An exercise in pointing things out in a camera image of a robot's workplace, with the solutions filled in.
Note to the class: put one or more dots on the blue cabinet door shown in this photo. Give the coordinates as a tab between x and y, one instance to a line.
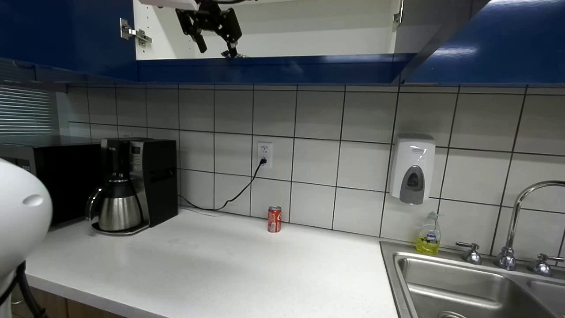
66	31
428	31

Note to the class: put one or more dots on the blue wall cabinet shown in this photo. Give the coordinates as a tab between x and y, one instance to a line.
265	68

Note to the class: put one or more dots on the steel coffee carafe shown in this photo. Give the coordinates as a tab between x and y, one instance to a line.
119	210

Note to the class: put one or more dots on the window blinds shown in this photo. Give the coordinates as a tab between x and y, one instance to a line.
26	110

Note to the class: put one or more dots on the black microwave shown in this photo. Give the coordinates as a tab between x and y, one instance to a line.
66	176

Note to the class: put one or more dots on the yellow dish soap bottle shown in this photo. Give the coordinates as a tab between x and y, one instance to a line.
428	240

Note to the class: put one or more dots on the steel sink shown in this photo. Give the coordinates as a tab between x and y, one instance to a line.
454	287

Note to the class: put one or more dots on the white wall socket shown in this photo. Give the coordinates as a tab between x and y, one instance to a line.
265	152

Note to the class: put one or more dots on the red soda can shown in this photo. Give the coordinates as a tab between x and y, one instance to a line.
274	219

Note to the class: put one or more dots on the white soap dispenser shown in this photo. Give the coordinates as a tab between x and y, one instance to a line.
412	159

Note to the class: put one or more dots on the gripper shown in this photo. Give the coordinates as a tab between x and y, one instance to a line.
209	9

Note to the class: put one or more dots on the chrome tap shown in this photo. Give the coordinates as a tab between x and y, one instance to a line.
514	221

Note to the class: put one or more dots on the black coffee maker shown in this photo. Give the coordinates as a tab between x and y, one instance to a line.
156	181

